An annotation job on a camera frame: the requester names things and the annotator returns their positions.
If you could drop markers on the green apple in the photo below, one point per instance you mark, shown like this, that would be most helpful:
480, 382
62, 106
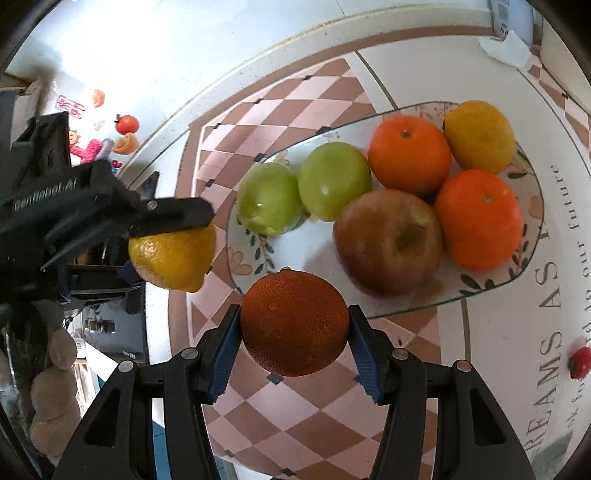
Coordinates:
334, 180
270, 198

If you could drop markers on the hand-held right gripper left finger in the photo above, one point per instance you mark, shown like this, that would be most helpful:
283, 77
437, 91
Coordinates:
226, 355

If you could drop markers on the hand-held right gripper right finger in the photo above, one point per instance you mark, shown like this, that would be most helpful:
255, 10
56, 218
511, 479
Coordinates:
364, 355

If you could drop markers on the yellow lemon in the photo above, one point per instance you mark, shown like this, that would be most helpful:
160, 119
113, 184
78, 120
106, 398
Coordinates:
171, 258
480, 136

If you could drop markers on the person's left hand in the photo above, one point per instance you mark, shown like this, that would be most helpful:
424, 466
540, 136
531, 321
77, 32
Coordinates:
51, 383

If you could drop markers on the small white plastic object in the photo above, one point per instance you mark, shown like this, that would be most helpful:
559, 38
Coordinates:
505, 48

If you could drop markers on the colourful wall stickers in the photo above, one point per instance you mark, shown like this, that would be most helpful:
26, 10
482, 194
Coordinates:
126, 124

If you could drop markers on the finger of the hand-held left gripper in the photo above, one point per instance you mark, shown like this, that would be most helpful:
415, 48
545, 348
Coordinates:
175, 214
92, 279

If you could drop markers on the dark red orange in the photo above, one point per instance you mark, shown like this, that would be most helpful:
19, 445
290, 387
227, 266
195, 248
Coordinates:
294, 323

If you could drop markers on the bright orange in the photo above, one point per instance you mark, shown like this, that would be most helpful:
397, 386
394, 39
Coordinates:
480, 219
408, 154

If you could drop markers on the grey spray bottle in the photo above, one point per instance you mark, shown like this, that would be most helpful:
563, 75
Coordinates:
501, 16

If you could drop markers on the dark red apple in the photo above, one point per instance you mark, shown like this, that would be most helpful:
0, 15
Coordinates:
388, 242

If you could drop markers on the checked brown tablecloth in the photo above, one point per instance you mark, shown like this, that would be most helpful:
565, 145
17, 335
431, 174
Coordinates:
300, 415

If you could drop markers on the floral patterned plate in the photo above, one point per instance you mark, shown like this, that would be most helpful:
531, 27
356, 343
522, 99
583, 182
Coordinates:
300, 254

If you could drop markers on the small red fruit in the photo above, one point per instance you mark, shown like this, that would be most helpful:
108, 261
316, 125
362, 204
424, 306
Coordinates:
581, 362

